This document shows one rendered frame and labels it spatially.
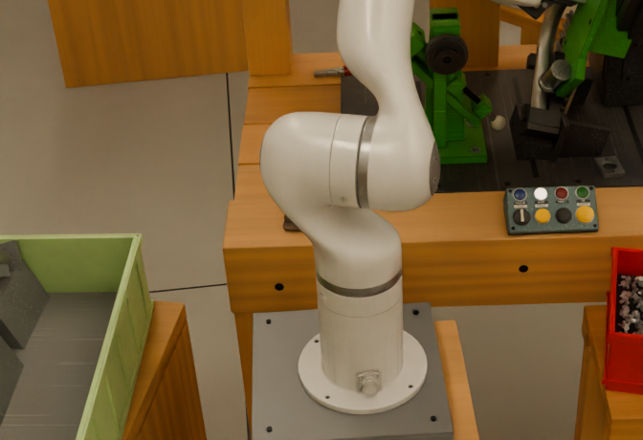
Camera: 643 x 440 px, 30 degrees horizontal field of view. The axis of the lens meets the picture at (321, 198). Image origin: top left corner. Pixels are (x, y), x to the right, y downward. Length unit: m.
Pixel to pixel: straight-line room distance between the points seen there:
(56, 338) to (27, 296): 0.09
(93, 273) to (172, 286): 1.34
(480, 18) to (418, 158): 1.02
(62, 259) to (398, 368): 0.63
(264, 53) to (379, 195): 1.05
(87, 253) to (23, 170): 1.97
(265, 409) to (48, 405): 0.36
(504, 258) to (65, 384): 0.75
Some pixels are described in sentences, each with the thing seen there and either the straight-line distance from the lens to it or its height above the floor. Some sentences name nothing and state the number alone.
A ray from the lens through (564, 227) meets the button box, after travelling 2.02.
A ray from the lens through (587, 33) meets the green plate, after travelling 2.09.
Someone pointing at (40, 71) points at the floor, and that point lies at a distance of 4.51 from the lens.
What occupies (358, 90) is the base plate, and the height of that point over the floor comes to 0.90.
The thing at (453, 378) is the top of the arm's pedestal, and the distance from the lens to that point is 1.83.
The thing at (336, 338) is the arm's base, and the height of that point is 1.02.
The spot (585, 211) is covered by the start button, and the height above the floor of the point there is 0.94.
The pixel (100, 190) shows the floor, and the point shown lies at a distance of 3.79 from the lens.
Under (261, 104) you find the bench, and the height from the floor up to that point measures 0.88.
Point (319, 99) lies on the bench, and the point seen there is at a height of 0.88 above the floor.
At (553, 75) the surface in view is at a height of 1.08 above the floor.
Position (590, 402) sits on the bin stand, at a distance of 2.13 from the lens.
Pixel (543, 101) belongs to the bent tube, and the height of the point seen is 1.00.
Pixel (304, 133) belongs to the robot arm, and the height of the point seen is 1.33.
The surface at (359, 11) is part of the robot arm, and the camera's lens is 1.55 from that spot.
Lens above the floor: 2.15
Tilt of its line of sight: 36 degrees down
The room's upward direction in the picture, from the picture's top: 4 degrees counter-clockwise
